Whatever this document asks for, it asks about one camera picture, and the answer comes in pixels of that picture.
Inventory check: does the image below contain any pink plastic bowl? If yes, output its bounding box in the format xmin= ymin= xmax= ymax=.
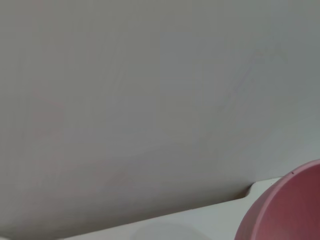
xmin=234 ymin=158 xmax=320 ymax=240

